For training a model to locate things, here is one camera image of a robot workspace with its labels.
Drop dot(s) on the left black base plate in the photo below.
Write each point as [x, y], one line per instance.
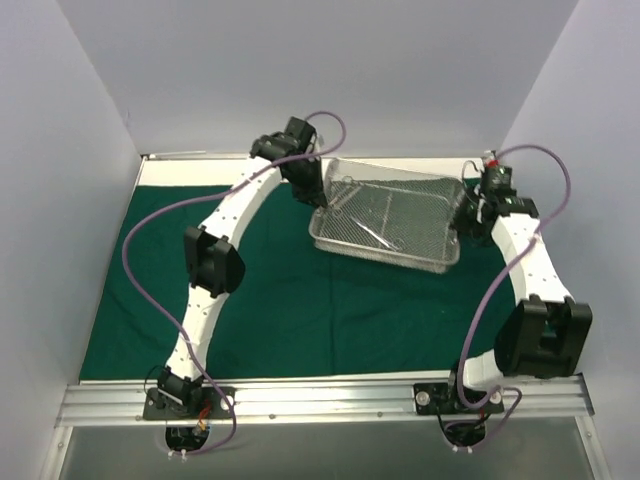
[215, 402]

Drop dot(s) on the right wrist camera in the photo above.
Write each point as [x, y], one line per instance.
[496, 179]

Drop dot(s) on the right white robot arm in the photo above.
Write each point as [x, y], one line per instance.
[544, 335]

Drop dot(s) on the green surgical drape cloth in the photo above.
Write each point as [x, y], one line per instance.
[299, 311]

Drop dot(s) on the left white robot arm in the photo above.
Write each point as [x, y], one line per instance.
[214, 266]

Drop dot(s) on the wire mesh instrument tray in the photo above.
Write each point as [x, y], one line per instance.
[414, 210]

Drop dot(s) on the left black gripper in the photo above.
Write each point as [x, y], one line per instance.
[310, 185]

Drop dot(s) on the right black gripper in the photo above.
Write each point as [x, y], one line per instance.
[470, 215]

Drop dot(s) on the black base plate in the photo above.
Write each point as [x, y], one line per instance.
[215, 402]
[432, 398]

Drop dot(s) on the aluminium front rail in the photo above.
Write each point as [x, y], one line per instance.
[350, 398]

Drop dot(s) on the steel forceps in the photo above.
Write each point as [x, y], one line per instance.
[376, 236]

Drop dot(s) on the steel surgical scissors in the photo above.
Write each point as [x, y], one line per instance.
[346, 186]

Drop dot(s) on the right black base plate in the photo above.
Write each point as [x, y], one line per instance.
[432, 398]

